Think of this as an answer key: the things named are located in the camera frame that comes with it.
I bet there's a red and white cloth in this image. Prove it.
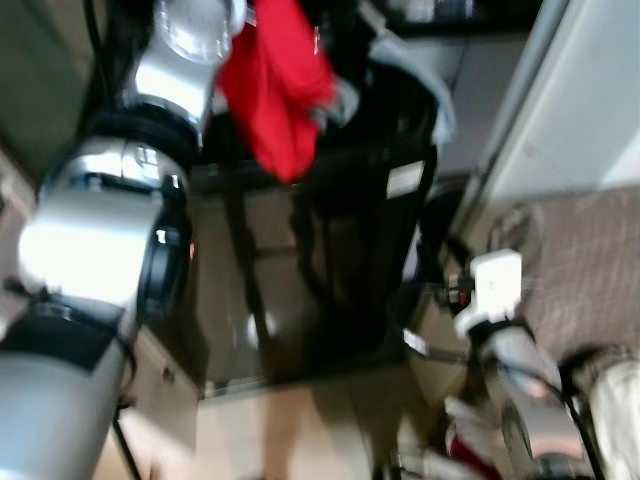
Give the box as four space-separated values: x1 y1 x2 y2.
440 395 506 480

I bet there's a brown woven floor mat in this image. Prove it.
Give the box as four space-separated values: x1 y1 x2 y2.
488 185 640 353

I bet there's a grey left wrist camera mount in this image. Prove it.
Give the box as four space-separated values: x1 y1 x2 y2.
312 80 363 131

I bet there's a light grey cloth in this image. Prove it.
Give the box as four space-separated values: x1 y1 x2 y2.
368 30 458 143

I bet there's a red cloth garment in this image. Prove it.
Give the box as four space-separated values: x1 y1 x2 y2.
215 0 339 186

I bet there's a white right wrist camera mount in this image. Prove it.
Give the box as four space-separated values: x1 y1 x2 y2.
454 250 526 341

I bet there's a light wooden cabinet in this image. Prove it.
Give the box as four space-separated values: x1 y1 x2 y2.
118 328 203 461

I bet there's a white door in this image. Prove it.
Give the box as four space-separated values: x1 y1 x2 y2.
468 0 640 233

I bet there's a beige crumpled cloth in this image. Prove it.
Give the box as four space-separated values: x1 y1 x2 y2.
570 345 640 480

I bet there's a black top-loading washing machine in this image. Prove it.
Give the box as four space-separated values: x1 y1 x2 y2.
185 15 443 389

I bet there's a white label sticker on washer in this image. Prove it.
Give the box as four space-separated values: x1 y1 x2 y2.
385 160 427 198

